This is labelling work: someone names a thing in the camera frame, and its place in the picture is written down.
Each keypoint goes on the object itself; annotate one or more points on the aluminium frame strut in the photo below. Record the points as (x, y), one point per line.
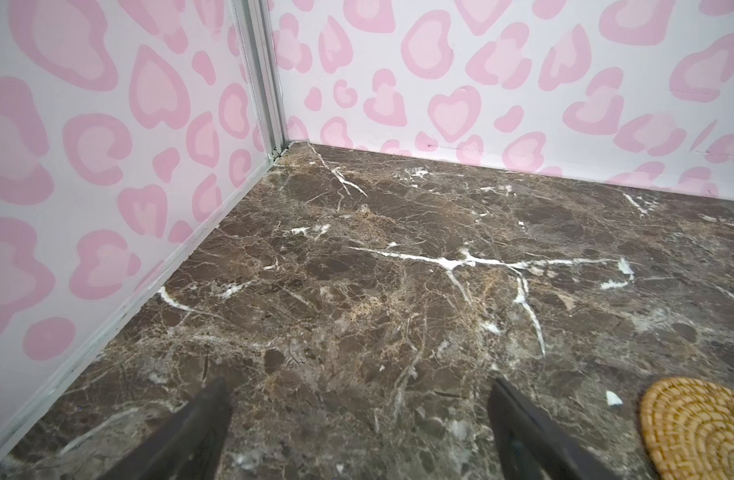
(252, 19)

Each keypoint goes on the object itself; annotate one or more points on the woven rattan coaster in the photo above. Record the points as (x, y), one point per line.
(687, 426)

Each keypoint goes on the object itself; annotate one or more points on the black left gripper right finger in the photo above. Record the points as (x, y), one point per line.
(531, 445)

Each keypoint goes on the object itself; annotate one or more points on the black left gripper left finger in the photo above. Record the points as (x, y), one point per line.
(188, 445)

